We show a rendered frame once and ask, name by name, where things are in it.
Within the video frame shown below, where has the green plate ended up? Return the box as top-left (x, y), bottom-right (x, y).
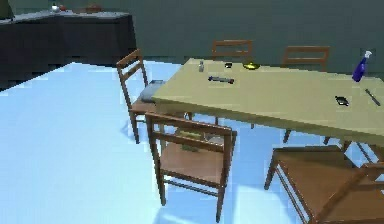
top-left (175, 129), bottom-right (205, 153)

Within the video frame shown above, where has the grey cushion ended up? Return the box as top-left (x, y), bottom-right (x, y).
top-left (138, 79), bottom-right (166, 104)

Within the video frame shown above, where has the brown wooden chair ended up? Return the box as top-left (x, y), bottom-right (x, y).
top-left (144, 111), bottom-right (238, 224)
top-left (264, 145), bottom-right (384, 224)
top-left (211, 39), bottom-right (254, 62)
top-left (282, 45), bottom-right (331, 72)
top-left (115, 48), bottom-right (194, 145)

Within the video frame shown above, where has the yellow bowl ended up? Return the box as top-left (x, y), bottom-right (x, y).
top-left (242, 61), bottom-right (261, 71)

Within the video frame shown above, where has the tan wooden dining table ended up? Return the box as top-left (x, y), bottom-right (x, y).
top-left (151, 57), bottom-right (384, 162)

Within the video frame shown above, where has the brown pan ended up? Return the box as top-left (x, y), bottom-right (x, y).
top-left (73, 3), bottom-right (103, 15)

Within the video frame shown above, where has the dark kitchen counter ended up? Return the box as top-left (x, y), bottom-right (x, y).
top-left (0, 9), bottom-right (138, 91)

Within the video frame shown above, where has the blue spray bottle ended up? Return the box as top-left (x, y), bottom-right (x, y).
top-left (351, 50), bottom-right (373, 83)

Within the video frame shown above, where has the grey knife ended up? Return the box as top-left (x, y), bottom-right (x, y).
top-left (364, 88), bottom-right (382, 107)

